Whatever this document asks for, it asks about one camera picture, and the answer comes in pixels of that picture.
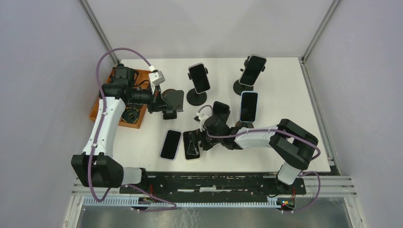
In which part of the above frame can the wood-base stand right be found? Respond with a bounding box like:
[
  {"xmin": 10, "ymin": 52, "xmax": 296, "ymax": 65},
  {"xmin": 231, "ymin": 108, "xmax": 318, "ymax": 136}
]
[{"xmin": 235, "ymin": 121, "xmax": 254, "ymax": 128}]

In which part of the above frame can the light blue case phone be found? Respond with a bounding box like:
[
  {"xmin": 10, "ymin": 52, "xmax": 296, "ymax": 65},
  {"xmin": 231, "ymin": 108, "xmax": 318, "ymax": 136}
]
[{"xmin": 239, "ymin": 91, "xmax": 259, "ymax": 123}]

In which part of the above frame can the black right phone stand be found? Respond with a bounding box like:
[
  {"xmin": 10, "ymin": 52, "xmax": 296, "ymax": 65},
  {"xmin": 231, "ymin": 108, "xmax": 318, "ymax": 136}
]
[{"xmin": 233, "ymin": 69, "xmax": 253, "ymax": 95}]

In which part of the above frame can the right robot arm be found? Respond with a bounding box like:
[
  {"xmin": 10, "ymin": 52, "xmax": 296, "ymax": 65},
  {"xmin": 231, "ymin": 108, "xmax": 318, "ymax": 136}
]
[{"xmin": 184, "ymin": 113, "xmax": 321, "ymax": 194}]

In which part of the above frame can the black folding phone stand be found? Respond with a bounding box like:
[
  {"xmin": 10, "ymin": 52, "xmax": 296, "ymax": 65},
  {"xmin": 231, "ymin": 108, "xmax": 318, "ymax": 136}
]
[{"xmin": 162, "ymin": 110, "xmax": 177, "ymax": 120}]

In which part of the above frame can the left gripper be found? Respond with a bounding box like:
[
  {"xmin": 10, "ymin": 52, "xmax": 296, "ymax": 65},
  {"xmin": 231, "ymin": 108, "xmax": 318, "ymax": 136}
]
[{"xmin": 128, "ymin": 82, "xmax": 173, "ymax": 114}]

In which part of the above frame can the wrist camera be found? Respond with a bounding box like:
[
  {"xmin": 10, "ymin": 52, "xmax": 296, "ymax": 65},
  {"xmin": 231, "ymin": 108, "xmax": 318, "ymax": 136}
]
[
  {"xmin": 148, "ymin": 70, "xmax": 165, "ymax": 86},
  {"xmin": 193, "ymin": 112, "xmax": 210, "ymax": 125}
]

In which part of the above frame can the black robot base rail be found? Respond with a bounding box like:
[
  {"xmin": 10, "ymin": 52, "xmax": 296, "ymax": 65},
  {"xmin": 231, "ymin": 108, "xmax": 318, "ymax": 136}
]
[{"xmin": 137, "ymin": 171, "xmax": 307, "ymax": 203}]

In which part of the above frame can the phone on rear stand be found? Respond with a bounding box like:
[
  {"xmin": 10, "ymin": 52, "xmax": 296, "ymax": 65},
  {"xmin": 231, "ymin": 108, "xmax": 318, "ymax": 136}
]
[{"xmin": 188, "ymin": 63, "xmax": 211, "ymax": 94}]

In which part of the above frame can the wood-base phone stand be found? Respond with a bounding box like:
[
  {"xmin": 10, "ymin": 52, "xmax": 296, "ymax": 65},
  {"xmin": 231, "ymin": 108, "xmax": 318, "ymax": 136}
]
[{"xmin": 162, "ymin": 89, "xmax": 184, "ymax": 112}]

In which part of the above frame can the lilac case smartphone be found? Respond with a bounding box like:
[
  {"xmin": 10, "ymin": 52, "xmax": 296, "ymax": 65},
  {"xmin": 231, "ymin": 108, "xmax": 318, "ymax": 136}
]
[{"xmin": 160, "ymin": 130, "xmax": 182, "ymax": 161}]

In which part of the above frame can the wooden compartment tray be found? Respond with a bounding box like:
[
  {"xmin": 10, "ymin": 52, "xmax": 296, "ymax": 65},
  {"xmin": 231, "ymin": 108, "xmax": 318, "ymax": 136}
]
[{"xmin": 89, "ymin": 67, "xmax": 154, "ymax": 129}]

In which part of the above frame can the phone on right stand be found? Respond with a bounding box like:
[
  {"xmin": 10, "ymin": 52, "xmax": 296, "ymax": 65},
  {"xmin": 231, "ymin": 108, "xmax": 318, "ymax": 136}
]
[{"xmin": 239, "ymin": 55, "xmax": 267, "ymax": 86}]

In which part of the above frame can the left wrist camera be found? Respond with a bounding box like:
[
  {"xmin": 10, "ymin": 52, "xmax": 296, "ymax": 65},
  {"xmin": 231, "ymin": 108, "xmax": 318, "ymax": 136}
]
[{"xmin": 148, "ymin": 70, "xmax": 165, "ymax": 86}]

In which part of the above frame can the cream case smartphone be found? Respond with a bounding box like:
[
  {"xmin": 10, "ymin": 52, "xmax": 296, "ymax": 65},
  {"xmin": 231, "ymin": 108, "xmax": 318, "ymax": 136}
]
[{"xmin": 182, "ymin": 131, "xmax": 201, "ymax": 161}]

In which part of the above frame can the black round-base phone stand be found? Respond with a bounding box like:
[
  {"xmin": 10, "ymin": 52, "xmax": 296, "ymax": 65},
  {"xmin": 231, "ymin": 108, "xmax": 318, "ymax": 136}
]
[{"xmin": 186, "ymin": 72, "xmax": 207, "ymax": 106}]

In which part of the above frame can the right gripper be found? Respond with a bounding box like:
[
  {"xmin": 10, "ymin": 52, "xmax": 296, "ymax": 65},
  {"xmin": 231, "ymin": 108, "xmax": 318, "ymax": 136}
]
[{"xmin": 187, "ymin": 127, "xmax": 222, "ymax": 156}]

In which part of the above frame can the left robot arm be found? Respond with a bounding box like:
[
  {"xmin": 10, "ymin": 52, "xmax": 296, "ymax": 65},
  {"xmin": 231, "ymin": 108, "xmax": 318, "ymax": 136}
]
[{"xmin": 71, "ymin": 64, "xmax": 174, "ymax": 188}]

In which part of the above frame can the white cable duct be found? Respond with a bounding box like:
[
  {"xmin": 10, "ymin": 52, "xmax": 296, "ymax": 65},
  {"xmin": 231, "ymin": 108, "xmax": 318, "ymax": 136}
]
[{"xmin": 83, "ymin": 196, "xmax": 286, "ymax": 209}]

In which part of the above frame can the phone on stand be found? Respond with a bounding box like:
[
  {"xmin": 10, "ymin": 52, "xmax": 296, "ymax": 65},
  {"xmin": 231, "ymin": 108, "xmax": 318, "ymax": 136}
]
[
  {"xmin": 239, "ymin": 55, "xmax": 267, "ymax": 86},
  {"xmin": 188, "ymin": 63, "xmax": 211, "ymax": 94}
]

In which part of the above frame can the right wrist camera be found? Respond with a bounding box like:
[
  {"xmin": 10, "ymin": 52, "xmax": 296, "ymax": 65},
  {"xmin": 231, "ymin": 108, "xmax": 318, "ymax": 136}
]
[{"xmin": 193, "ymin": 112, "xmax": 210, "ymax": 125}]

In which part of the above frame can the black small phone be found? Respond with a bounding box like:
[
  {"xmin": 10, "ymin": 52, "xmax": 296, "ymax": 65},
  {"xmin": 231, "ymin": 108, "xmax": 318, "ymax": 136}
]
[{"xmin": 213, "ymin": 101, "xmax": 230, "ymax": 123}]

